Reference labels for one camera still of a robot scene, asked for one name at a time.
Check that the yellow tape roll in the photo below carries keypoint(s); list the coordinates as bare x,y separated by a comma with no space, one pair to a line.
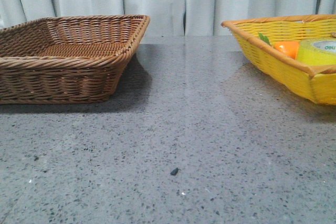
317,52

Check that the small black debris piece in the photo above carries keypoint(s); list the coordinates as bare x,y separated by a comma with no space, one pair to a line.
174,171

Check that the brown wicker basket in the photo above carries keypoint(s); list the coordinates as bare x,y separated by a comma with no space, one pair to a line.
65,60

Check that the orange plastic carrot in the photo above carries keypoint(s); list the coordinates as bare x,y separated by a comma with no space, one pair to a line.
287,47

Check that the yellow wicker basket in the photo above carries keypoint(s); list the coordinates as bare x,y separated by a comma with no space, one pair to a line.
256,36

